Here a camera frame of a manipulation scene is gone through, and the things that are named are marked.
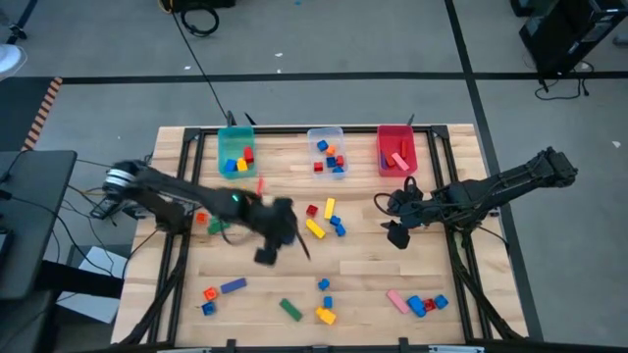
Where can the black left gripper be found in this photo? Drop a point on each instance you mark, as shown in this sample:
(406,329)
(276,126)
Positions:
(272,220)

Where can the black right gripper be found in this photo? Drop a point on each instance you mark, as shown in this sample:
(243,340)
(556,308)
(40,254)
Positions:
(414,211)

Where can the long purple block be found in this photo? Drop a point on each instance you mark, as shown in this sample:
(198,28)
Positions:
(382,159)
(233,285)

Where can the thin green block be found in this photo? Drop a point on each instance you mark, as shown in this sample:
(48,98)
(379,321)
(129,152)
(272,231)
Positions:
(217,226)

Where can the large green block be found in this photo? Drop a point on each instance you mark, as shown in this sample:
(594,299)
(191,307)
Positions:
(291,310)

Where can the long pink block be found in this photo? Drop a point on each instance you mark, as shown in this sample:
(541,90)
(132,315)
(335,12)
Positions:
(398,301)
(400,162)

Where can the long yellow block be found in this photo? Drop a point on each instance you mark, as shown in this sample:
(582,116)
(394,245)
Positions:
(329,208)
(315,228)

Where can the long red block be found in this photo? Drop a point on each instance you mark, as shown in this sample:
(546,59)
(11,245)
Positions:
(390,161)
(403,148)

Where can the small blue block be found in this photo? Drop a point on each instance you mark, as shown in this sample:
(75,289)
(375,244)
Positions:
(340,229)
(323,284)
(208,308)
(331,162)
(337,170)
(335,220)
(441,301)
(322,145)
(328,302)

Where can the short yellow block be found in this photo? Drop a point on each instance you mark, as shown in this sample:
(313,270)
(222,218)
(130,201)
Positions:
(242,164)

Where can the small red block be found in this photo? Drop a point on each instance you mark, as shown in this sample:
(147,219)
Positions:
(430,304)
(318,166)
(312,210)
(340,160)

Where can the blue stud block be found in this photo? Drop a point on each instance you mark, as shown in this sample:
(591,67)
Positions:
(230,165)

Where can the red stud block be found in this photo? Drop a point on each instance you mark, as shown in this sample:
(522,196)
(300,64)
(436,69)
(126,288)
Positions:
(248,154)

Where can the small orange block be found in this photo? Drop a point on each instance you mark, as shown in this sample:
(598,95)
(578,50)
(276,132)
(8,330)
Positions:
(210,293)
(331,150)
(201,217)

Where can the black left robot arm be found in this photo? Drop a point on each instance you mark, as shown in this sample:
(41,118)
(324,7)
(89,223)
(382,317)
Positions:
(186,193)

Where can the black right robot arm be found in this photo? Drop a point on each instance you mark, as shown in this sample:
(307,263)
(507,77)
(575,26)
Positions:
(515,179)

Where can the small red tag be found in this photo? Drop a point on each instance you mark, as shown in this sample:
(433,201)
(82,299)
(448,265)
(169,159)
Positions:
(260,186)

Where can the large yellow stud block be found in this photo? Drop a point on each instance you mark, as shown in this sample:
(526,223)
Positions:
(326,315)

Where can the red plastic bin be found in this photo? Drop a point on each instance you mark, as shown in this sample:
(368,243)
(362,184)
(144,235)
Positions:
(392,137)

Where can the clear plastic bin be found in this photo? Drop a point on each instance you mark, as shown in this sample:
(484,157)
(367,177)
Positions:
(343,142)

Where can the teal plastic bin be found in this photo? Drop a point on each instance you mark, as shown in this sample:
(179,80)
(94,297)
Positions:
(235,139)

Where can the black desk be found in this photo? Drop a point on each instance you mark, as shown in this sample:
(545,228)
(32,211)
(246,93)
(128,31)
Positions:
(34,220)

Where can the black floor equipment box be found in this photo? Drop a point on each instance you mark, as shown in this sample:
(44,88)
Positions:
(206,4)

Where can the black equipment case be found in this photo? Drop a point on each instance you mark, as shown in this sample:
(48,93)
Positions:
(564,34)

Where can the orange black striped strip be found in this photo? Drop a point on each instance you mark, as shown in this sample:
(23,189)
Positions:
(43,113)

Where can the black tripod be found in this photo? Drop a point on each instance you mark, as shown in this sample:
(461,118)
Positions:
(19,30)

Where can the black aluminium table frame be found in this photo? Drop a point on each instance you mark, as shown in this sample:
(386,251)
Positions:
(279,130)

